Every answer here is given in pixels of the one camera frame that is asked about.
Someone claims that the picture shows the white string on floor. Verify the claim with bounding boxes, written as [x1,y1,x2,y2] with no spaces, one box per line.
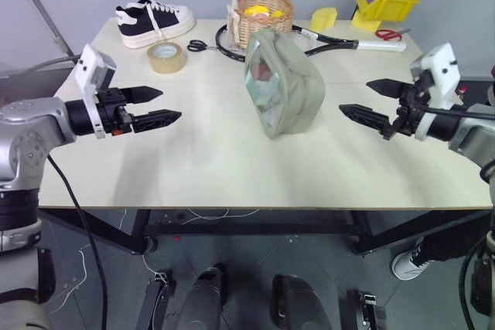
[181,208,261,224]

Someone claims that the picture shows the red-handled scissors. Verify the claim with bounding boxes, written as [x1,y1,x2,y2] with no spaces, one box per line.
[374,27,412,43]

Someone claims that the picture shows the yellow item in basket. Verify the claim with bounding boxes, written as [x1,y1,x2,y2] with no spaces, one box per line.
[243,5,286,19]

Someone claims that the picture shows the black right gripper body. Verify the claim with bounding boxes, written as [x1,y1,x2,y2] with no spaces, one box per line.
[380,70,432,141]

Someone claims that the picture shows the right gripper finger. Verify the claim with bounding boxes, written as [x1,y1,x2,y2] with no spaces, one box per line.
[338,103,394,132]
[365,78,406,98]

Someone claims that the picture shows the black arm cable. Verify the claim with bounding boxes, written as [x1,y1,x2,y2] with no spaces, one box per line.
[45,153,108,330]
[412,92,495,117]

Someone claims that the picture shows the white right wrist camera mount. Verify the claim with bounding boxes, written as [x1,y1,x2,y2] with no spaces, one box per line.
[409,42,463,142]

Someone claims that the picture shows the black-handled scissors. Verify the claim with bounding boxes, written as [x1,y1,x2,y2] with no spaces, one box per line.
[186,38,220,53]

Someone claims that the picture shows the dark trouser leg of bystander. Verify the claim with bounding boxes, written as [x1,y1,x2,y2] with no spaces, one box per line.
[418,228,489,266]

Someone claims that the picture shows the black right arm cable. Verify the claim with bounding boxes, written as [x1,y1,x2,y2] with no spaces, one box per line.
[412,92,495,117]

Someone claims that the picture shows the black metal table frame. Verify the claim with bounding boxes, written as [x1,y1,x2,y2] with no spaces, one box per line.
[37,208,495,257]

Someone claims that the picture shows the grey-green fabric pouch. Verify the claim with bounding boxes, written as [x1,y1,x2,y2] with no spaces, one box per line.
[244,28,326,141]

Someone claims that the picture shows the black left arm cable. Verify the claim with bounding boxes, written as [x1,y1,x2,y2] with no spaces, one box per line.
[45,153,108,330]

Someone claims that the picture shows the grey metal pole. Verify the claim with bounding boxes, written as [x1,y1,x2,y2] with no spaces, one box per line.
[14,0,75,57]

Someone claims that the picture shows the yellow plastic bin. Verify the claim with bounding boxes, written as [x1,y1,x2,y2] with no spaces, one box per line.
[350,0,423,33]

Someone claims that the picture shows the white shoe of bystander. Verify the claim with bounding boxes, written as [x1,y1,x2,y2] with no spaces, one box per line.
[391,246,433,281]

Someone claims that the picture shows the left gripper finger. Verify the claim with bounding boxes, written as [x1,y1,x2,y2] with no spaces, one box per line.
[123,85,164,105]
[131,110,183,133]

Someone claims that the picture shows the wicker basket with rope handle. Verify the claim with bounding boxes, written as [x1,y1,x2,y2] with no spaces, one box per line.
[225,0,296,50]

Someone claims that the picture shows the black racket with white grip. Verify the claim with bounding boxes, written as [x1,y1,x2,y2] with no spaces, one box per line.
[214,22,408,64]

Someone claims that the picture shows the black and white sneaker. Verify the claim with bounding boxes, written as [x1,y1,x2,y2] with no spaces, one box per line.
[114,0,197,50]

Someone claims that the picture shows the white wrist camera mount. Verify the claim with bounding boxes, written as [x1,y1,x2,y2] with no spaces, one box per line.
[73,43,118,141]
[409,42,463,142]

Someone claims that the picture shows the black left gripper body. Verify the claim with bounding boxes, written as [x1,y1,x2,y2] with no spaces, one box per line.
[96,87,135,138]

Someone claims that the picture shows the dark rounded robot foot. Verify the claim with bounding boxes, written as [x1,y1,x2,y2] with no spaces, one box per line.
[181,263,230,330]
[271,274,323,330]

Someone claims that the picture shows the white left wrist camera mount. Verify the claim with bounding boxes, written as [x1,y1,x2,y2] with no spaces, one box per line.
[73,43,118,141]

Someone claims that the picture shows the brown packing tape roll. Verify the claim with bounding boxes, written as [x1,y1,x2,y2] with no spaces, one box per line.
[146,41,189,75]

